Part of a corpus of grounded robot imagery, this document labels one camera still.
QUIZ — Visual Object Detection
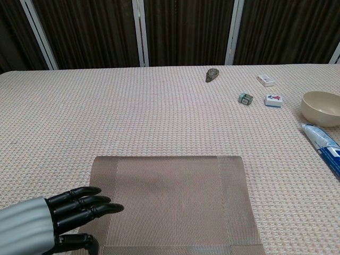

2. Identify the small green cube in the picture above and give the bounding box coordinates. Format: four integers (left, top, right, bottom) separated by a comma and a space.
238, 92, 254, 105

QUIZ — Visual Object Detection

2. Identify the blue white toothpaste tube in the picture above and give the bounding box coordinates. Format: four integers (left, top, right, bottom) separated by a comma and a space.
300, 122, 340, 182

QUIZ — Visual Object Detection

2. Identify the white screen frame post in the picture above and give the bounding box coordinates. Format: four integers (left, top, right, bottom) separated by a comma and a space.
20, 0, 58, 71
225, 0, 244, 65
132, 0, 149, 67
328, 42, 340, 64

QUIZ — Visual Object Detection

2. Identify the white red-printed mahjong tile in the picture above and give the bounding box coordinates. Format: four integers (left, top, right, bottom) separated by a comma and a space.
263, 93, 284, 109

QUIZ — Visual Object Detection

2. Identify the beige woven tablecloth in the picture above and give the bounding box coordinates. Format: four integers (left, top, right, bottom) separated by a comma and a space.
0, 63, 340, 255

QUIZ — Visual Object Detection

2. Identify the small white barcode box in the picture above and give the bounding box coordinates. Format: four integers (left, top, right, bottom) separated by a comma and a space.
257, 74, 275, 88

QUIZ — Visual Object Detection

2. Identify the light brown bowl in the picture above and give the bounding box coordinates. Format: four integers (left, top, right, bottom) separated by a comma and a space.
300, 91, 340, 128

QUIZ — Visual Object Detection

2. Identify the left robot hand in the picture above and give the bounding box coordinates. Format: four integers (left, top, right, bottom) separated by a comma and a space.
0, 186, 125, 255

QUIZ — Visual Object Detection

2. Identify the brown woven placemat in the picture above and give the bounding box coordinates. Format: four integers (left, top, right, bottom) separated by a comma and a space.
76, 155, 266, 255

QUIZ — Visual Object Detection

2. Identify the dark pleated screen panel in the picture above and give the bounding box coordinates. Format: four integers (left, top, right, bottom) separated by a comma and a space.
0, 0, 50, 74
143, 0, 236, 67
233, 0, 340, 65
33, 0, 140, 70

